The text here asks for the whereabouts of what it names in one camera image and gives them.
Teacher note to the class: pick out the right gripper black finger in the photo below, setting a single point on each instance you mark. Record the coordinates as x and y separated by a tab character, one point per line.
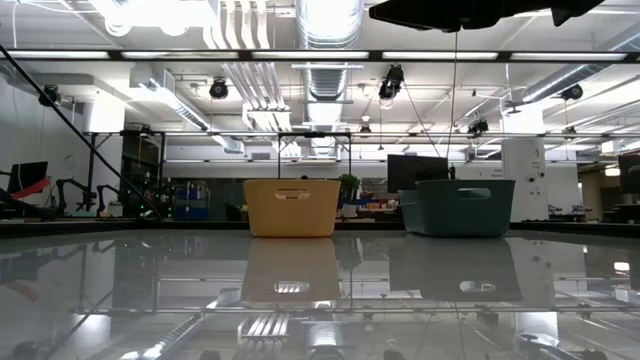
425	15

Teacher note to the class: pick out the black background robot arm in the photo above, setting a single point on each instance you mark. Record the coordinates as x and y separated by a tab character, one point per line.
62	192
101	197

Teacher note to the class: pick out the dark teal plastic bin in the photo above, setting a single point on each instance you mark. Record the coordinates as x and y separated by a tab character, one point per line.
457	210

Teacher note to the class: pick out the yellow plastic bin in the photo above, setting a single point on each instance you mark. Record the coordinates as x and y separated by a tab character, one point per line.
291	207

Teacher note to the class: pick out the black ceiling spotlight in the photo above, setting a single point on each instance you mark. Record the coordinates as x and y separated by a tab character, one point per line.
391	82
49	96
218	89
571	93
478	126

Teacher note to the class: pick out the black computer monitor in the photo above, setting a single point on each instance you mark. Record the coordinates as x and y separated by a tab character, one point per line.
417	172
27	172
630	172

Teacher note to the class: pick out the black bar with light strips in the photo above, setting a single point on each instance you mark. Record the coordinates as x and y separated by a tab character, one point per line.
245	55

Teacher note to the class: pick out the green potted plant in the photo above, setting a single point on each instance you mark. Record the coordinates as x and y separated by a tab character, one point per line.
349	185

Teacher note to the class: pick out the blue storage shelf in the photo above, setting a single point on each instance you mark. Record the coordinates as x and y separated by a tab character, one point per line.
192	205

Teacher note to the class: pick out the thin black pole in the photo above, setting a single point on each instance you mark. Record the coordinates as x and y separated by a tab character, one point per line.
75	129

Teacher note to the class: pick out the red padded bar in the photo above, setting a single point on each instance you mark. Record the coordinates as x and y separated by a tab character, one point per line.
32	189

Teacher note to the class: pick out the round silver air duct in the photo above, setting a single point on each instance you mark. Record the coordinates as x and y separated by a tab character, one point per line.
327	30

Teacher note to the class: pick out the black background rig frame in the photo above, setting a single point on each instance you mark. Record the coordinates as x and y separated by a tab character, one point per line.
92	165

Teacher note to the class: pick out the black aluminium table frame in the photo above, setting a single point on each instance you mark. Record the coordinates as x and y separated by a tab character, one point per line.
75	227

